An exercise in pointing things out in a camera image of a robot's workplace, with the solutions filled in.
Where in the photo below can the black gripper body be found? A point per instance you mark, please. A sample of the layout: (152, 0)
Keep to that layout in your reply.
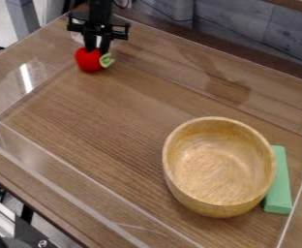
(97, 22)

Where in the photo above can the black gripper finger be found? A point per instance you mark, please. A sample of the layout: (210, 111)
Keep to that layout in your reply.
(90, 41)
(106, 43)

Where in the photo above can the red plush strawberry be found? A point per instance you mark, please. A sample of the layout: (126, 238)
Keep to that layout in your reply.
(93, 61)

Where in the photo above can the wooden bowl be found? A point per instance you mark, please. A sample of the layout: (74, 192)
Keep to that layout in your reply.
(219, 166)

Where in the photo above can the green rectangular block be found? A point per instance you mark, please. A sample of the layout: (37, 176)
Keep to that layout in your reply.
(278, 201)

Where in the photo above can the clear acrylic corner bracket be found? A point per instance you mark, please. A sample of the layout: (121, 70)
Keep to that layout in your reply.
(78, 37)

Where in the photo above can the clear acrylic tray wall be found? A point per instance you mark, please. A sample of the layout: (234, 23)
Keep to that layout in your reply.
(82, 134)

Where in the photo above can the black metal bracket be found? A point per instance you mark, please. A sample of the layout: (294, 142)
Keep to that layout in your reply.
(31, 236)

